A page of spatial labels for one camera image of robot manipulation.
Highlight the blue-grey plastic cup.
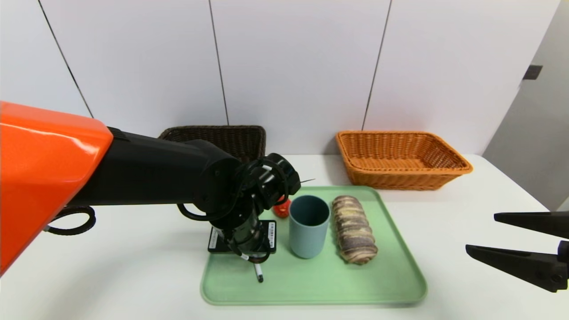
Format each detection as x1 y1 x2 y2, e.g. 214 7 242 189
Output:
289 195 331 259

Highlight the dark brown wicker basket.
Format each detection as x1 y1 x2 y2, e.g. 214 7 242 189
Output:
158 125 267 163

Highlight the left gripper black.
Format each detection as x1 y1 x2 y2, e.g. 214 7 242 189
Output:
208 211 277 254

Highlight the red rubber duck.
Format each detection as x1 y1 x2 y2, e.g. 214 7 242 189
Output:
273 198 292 219

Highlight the orange wicker basket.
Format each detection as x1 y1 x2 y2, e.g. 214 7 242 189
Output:
336 131 473 191

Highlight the black corrugated hose loop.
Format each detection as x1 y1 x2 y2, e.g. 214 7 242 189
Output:
44 205 96 236

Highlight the marbled brown bread loaf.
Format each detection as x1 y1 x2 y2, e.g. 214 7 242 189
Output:
332 195 379 265

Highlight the green plastic tray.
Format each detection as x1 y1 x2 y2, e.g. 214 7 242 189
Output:
200 186 428 306

